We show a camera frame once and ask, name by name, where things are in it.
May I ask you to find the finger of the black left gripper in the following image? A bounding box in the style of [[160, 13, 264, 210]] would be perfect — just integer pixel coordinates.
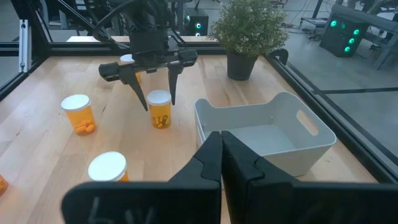
[[118, 63, 149, 112], [167, 61, 185, 106]]

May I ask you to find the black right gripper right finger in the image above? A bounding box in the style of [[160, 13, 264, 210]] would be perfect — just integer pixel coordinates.
[[221, 130, 398, 224]]

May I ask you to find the black computer with cyan light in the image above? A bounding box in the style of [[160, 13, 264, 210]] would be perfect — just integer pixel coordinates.
[[185, 7, 210, 37]]

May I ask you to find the orange pill bottle white cap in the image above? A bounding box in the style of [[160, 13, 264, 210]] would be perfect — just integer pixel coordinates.
[[119, 54, 142, 84], [0, 174, 9, 197], [87, 151, 130, 182], [146, 90, 172, 129], [60, 94, 97, 136]]

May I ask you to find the silver aluminium bracket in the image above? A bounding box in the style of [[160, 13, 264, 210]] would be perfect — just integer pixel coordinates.
[[17, 19, 32, 73]]

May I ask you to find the bushy potted plant dark pot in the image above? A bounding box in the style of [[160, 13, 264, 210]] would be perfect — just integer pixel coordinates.
[[208, 0, 290, 82]]

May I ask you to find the black computer with green lights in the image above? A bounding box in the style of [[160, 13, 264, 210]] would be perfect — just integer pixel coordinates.
[[319, 14, 371, 58]]

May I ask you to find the grey metal desk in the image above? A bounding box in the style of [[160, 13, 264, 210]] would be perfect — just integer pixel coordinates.
[[329, 2, 398, 71]]

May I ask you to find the white plastic basket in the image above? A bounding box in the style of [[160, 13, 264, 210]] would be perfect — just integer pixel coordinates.
[[193, 91, 338, 177]]

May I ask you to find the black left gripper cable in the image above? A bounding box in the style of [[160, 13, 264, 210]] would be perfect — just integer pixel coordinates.
[[92, 0, 147, 43]]

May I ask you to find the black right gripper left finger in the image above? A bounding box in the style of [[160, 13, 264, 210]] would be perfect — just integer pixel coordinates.
[[61, 131, 223, 224]]

